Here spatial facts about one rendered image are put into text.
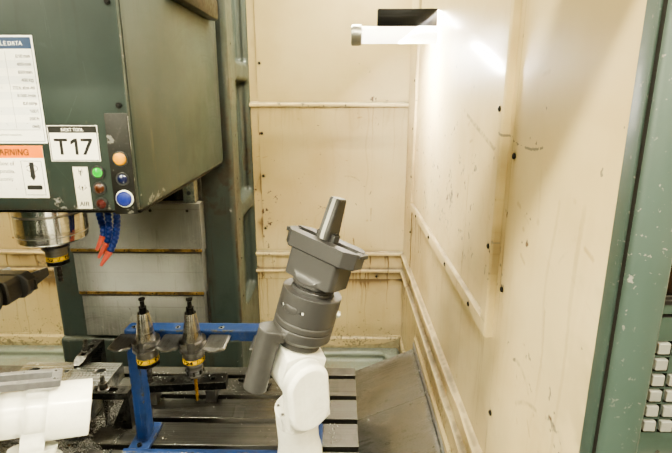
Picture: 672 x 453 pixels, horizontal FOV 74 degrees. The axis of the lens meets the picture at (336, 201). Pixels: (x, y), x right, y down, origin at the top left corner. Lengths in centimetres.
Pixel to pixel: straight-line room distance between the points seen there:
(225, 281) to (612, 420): 140
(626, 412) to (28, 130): 105
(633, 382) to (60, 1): 103
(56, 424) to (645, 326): 64
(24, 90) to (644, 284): 102
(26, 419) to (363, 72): 159
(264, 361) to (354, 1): 153
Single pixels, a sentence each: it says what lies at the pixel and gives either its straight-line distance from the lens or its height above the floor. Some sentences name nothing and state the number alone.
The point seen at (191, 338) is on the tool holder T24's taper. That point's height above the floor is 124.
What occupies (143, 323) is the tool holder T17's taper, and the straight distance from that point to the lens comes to 116.
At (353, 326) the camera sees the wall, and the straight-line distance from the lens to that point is 218.
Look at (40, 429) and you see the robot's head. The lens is 68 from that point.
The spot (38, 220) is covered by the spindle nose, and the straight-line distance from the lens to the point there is 126.
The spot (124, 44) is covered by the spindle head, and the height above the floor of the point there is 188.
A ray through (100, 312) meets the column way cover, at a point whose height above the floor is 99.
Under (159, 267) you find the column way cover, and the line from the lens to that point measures 175.
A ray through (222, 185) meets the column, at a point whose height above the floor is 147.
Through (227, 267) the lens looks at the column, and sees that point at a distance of 172.
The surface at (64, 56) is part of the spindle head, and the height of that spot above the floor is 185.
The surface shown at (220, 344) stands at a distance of 114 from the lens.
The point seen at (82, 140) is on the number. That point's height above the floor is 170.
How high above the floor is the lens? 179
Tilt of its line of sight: 14 degrees down
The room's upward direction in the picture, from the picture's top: straight up
